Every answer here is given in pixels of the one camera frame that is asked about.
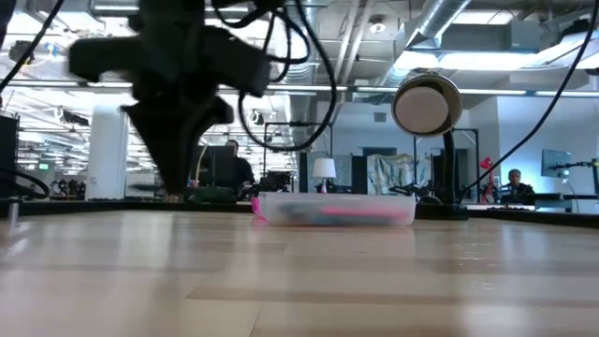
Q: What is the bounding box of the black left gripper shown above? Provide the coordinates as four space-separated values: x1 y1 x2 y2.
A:
69 25 271 196

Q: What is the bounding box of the clear pencil box pink lid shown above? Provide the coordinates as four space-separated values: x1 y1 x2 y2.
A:
250 191 417 228

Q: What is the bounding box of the black monitor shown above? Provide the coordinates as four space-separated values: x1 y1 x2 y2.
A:
189 144 235 189

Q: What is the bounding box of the person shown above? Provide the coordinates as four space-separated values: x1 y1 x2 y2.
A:
498 168 535 198
224 139 256 188

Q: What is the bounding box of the white cabinet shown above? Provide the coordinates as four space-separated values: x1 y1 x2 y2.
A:
124 171 158 198

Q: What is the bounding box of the white column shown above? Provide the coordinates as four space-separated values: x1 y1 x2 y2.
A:
85 105 130 201

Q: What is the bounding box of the white-shaded table lamp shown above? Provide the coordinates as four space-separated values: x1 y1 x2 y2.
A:
312 157 337 194

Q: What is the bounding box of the black cabinet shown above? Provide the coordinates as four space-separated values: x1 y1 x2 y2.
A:
0 114 20 198

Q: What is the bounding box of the grey draped cloth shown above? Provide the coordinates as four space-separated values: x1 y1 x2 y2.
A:
367 154 416 196

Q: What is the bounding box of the black desk lamp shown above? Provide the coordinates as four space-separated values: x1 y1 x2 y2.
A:
390 71 470 221

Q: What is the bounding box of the red figure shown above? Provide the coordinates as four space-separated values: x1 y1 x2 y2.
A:
479 156 496 200

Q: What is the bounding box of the black boom stand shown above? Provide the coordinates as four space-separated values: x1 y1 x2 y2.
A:
548 157 599 198

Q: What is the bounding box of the silver ventilation duct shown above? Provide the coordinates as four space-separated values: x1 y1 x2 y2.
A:
378 0 472 88
275 60 320 151

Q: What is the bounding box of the black aluminium table frame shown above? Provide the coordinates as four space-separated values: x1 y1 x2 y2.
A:
0 198 599 230

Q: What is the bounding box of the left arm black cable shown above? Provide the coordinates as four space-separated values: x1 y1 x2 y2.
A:
0 0 339 154

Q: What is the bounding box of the silver metal post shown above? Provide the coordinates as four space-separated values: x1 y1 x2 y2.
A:
7 198 22 226

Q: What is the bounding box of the grey-blue wall screen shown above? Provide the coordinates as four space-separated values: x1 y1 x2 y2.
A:
541 149 573 180

